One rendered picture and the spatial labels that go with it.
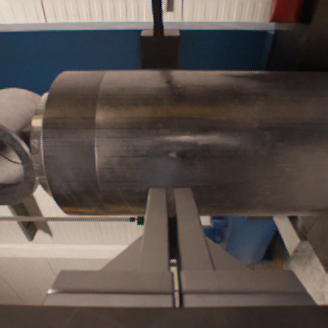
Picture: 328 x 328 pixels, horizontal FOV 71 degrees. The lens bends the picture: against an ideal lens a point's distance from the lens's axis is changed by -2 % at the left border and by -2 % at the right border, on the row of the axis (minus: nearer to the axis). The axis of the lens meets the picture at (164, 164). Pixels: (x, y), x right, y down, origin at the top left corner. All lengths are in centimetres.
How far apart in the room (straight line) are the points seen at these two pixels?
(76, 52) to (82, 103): 46
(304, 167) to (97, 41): 59
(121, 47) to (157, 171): 49
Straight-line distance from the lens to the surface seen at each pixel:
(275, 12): 54
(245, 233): 280
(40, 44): 77
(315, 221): 62
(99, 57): 72
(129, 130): 26
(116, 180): 27
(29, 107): 40
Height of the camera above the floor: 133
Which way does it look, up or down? level
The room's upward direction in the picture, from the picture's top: 90 degrees counter-clockwise
